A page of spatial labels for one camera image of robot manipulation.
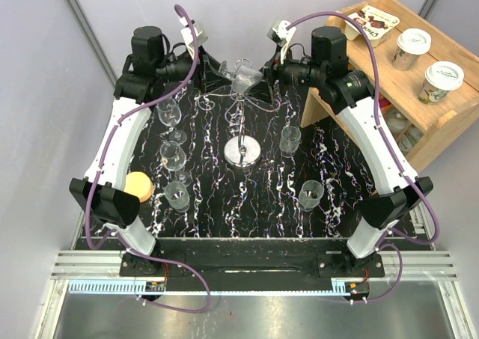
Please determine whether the paper coffee cup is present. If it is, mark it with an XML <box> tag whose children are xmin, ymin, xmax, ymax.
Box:
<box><xmin>418</xmin><ymin>61</ymin><xmax>465</xmax><ymax>104</ymax></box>
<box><xmin>391</xmin><ymin>28</ymin><xmax>432</xmax><ymax>71</ymax></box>

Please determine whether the far clear wine glass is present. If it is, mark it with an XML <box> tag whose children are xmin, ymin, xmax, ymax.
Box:
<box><xmin>156</xmin><ymin>98</ymin><xmax>187</xmax><ymax>144</ymax></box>

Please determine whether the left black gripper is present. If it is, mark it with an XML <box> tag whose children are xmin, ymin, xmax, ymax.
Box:
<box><xmin>156</xmin><ymin>45</ymin><xmax>234</xmax><ymax>94</ymax></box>

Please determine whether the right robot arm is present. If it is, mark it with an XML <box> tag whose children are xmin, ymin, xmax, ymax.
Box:
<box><xmin>252</xmin><ymin>21</ymin><xmax>433</xmax><ymax>276</ymax></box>

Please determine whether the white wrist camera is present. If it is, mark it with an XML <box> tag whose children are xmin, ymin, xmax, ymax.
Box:
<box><xmin>180</xmin><ymin>19</ymin><xmax>210</xmax><ymax>59</ymax></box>
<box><xmin>267</xmin><ymin>20</ymin><xmax>296</xmax><ymax>64</ymax></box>

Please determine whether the near paper coffee cup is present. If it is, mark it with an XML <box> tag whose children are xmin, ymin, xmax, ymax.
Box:
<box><xmin>418</xmin><ymin>61</ymin><xmax>465</xmax><ymax>104</ymax></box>

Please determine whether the far paper coffee cup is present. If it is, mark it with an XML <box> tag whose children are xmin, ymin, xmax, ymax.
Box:
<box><xmin>391</xmin><ymin>28</ymin><xmax>432</xmax><ymax>71</ymax></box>

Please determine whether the left ribbed glass goblet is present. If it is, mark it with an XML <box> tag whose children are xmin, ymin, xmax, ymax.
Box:
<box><xmin>164</xmin><ymin>181</ymin><xmax>190</xmax><ymax>213</ymax></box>

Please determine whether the wooden shelf unit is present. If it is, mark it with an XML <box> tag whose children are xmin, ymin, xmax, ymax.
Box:
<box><xmin>300</xmin><ymin>0</ymin><xmax>479</xmax><ymax>171</ymax></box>

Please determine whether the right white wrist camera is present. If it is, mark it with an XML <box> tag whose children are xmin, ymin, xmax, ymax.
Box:
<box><xmin>267</xmin><ymin>20</ymin><xmax>296</xmax><ymax>64</ymax></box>

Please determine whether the chocolate yogurt cup pack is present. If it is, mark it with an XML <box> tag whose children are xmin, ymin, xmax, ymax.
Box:
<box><xmin>348</xmin><ymin>5</ymin><xmax>400</xmax><ymax>48</ymax></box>

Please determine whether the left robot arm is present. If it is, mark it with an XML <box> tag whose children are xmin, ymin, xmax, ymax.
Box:
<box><xmin>69</xmin><ymin>23</ymin><xmax>227</xmax><ymax>275</ymax></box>

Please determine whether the clear wine glass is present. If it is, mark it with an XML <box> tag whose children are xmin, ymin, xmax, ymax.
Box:
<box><xmin>156</xmin><ymin>98</ymin><xmax>187</xmax><ymax>144</ymax></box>
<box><xmin>160</xmin><ymin>141</ymin><xmax>192</xmax><ymax>186</ymax></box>

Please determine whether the chrome wine glass rack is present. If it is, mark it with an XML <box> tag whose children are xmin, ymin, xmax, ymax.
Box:
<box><xmin>192</xmin><ymin>57</ymin><xmax>283</xmax><ymax>167</ymax></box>

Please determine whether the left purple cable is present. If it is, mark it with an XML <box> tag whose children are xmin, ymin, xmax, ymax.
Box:
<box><xmin>84</xmin><ymin>4</ymin><xmax>214</xmax><ymax>314</ymax></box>

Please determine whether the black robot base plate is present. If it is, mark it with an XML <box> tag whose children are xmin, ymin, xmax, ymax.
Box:
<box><xmin>70</xmin><ymin>219</ymin><xmax>435</xmax><ymax>294</ymax></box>

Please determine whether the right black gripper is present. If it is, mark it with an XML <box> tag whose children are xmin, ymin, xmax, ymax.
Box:
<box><xmin>244</xmin><ymin>45</ymin><xmax>324</xmax><ymax>106</ymax></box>

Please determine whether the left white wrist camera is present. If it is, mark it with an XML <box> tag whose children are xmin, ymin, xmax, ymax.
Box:
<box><xmin>180</xmin><ymin>19</ymin><xmax>210</xmax><ymax>59</ymax></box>

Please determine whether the middle clear wine glass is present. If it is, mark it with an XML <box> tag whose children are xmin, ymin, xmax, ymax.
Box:
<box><xmin>160</xmin><ymin>141</ymin><xmax>192</xmax><ymax>186</ymax></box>

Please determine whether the aluminium rail frame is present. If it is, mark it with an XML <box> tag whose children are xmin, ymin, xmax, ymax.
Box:
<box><xmin>34</xmin><ymin>237</ymin><xmax>478</xmax><ymax>338</ymax></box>

